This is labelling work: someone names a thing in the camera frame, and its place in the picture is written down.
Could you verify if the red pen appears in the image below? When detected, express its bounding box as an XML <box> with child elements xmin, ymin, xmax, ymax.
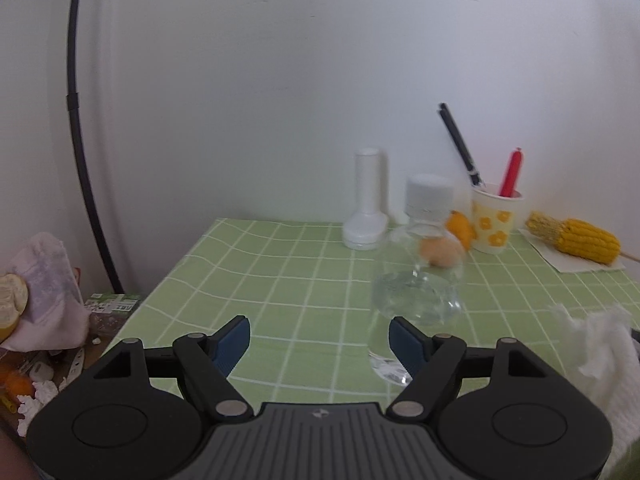
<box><xmin>498</xmin><ymin>148</ymin><xmax>523</xmax><ymax>198</ymax></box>

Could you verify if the white paper napkin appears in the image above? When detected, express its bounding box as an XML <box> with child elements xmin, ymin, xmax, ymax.
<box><xmin>517</xmin><ymin>227</ymin><xmax>627</xmax><ymax>275</ymax></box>

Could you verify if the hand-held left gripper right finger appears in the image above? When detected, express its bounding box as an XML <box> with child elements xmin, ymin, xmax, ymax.
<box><xmin>387</xmin><ymin>316</ymin><xmax>543</xmax><ymax>420</ymax></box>

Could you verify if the white tissue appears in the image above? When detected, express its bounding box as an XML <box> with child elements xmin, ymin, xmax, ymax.
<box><xmin>547</xmin><ymin>302</ymin><xmax>640</xmax><ymax>466</ymax></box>

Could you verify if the green and white carton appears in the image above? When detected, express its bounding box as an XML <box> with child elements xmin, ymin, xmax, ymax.
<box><xmin>82</xmin><ymin>291</ymin><xmax>146</xmax><ymax>313</ymax></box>

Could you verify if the pink cloth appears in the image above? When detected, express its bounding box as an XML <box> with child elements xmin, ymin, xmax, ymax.
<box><xmin>0</xmin><ymin>232</ymin><xmax>91</xmax><ymax>351</ymax></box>

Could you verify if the white cylindrical container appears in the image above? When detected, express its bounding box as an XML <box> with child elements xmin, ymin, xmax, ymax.
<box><xmin>342</xmin><ymin>148</ymin><xmax>390</xmax><ymax>251</ymax></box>

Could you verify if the green checked tablecloth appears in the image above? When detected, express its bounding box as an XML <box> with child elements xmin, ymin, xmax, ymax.
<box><xmin>107</xmin><ymin>217</ymin><xmax>640</xmax><ymax>480</ymax></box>

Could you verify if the black hoop tube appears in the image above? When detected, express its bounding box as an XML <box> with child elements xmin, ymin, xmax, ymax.
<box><xmin>65</xmin><ymin>0</ymin><xmax>125</xmax><ymax>295</ymax></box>

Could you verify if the yellow corn cob on stick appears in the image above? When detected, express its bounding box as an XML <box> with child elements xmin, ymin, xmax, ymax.
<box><xmin>525</xmin><ymin>212</ymin><xmax>640</xmax><ymax>266</ymax></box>

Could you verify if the flower print paper cup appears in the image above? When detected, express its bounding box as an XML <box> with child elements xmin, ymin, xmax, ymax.
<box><xmin>471</xmin><ymin>183</ymin><xmax>526</xmax><ymax>255</ymax></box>

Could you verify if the orange fruit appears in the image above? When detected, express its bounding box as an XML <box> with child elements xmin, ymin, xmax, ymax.
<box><xmin>445</xmin><ymin>211</ymin><xmax>477</xmax><ymax>252</ymax></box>

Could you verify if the yellow fruit peel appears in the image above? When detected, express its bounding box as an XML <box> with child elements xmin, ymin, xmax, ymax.
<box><xmin>0</xmin><ymin>273</ymin><xmax>30</xmax><ymax>343</ymax></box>

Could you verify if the clear plastic bottle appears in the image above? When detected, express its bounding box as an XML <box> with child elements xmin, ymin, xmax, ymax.
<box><xmin>367</xmin><ymin>174</ymin><xmax>466</xmax><ymax>386</ymax></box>

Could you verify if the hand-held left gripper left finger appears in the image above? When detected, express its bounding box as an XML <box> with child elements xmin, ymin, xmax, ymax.
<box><xmin>94</xmin><ymin>315</ymin><xmax>253</xmax><ymax>420</ymax></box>

